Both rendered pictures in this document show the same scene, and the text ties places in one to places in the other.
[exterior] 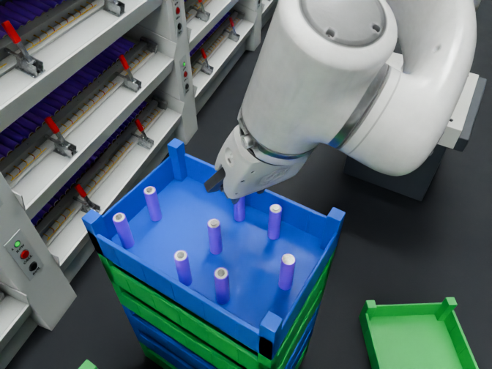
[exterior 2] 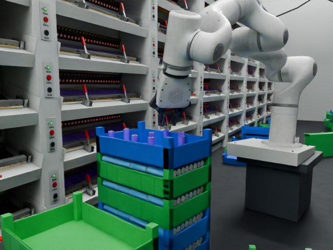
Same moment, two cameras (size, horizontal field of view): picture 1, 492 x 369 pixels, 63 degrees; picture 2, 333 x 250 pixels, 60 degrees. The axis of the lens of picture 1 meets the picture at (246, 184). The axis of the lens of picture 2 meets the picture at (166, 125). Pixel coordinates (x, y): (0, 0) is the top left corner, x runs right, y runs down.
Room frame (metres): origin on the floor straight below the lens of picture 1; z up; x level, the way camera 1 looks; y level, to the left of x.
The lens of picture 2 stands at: (-0.50, -0.13, 0.61)
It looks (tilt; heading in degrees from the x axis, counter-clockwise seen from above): 8 degrees down; 9
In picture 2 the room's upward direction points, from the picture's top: straight up
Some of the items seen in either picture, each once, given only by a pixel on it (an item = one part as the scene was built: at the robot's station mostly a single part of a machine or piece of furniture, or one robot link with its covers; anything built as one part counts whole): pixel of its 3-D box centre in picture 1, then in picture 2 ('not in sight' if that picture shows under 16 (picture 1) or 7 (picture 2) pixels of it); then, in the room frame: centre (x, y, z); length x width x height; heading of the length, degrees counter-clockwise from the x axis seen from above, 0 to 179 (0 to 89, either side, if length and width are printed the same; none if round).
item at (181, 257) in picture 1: (183, 268); (135, 145); (0.29, 0.08, 0.44); 0.02 x 0.02 x 0.06
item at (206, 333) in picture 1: (218, 263); (152, 166); (0.35, 0.04, 0.36); 0.30 x 0.20 x 0.08; 58
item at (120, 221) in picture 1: (124, 230); (111, 140); (0.35, 0.18, 0.44); 0.02 x 0.02 x 0.06
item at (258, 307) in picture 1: (215, 233); (152, 141); (0.35, 0.04, 0.44); 0.30 x 0.20 x 0.08; 58
